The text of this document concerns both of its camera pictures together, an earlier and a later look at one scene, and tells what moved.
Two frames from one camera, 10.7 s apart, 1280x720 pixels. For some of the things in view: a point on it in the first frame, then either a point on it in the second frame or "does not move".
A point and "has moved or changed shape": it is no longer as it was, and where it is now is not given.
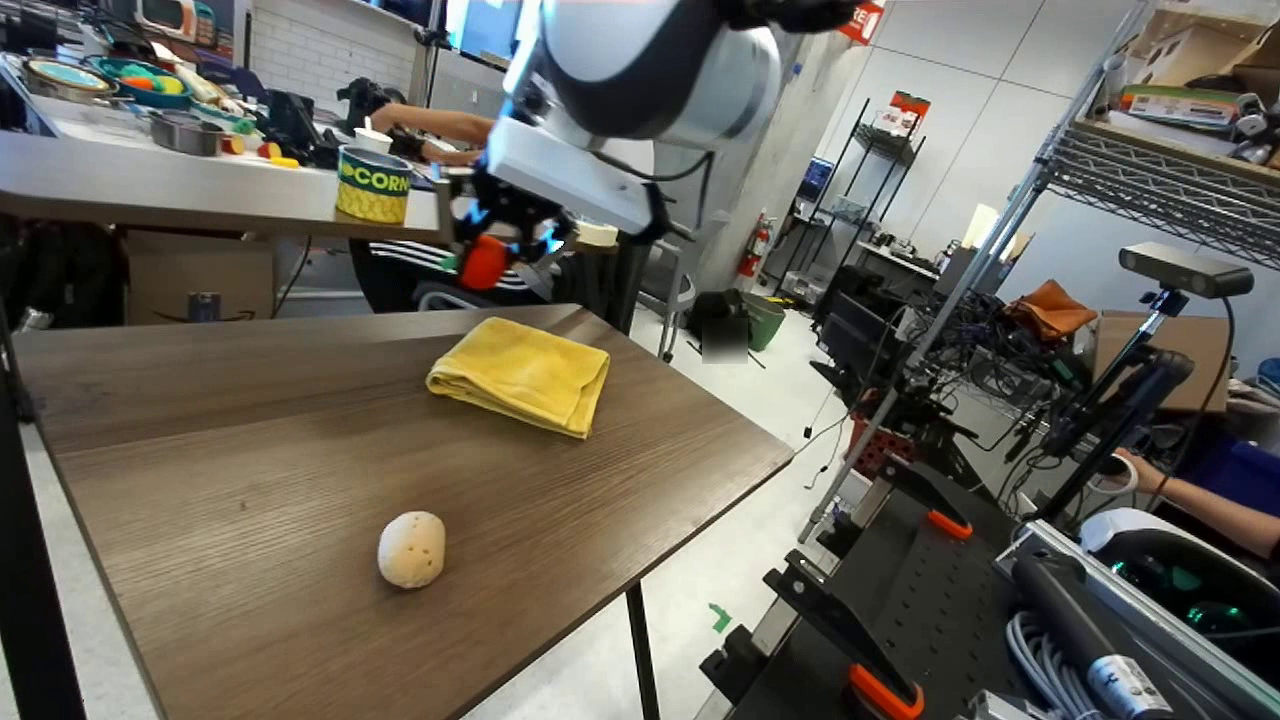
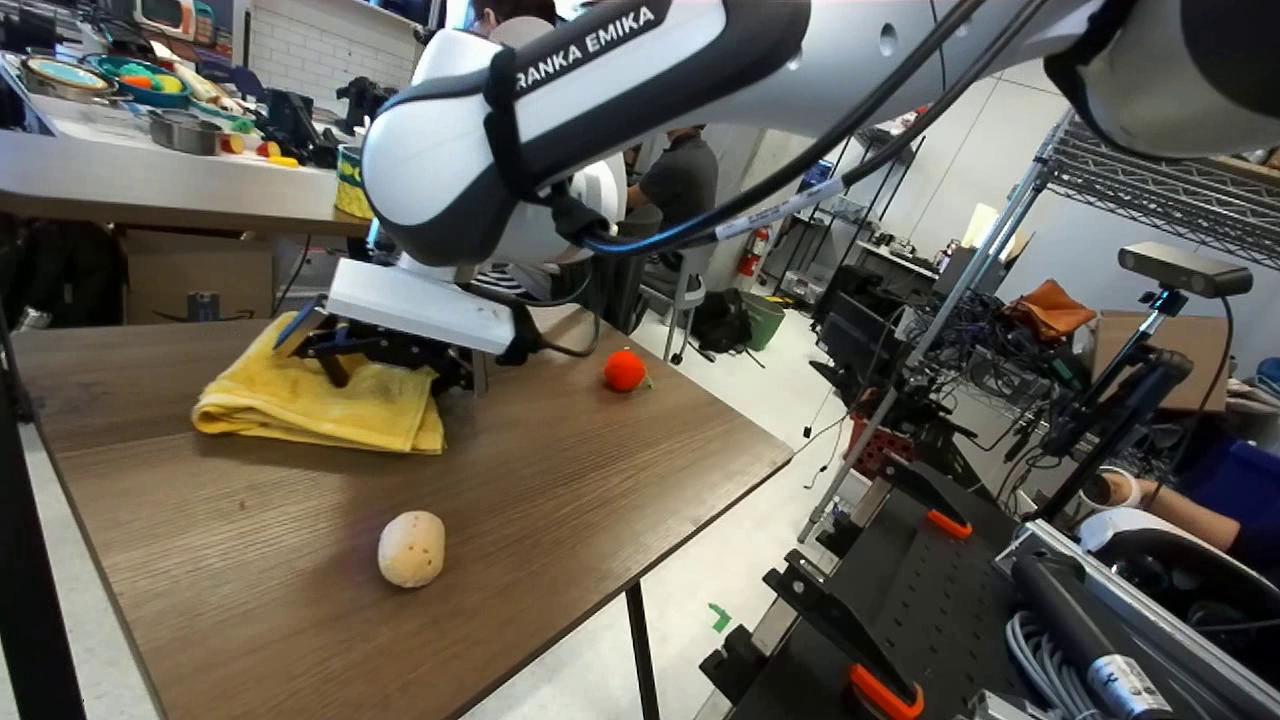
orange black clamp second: x=962 y=529 does not move
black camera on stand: x=1180 y=275 does not move
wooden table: x=232 y=483 does not move
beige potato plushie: x=409 y=549 does not move
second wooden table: x=119 y=166 does not move
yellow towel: x=522 y=369 → x=293 y=397
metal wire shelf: x=1185 y=191 does not move
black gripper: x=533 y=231 → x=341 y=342
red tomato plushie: x=482 y=265 has moved or changed shape
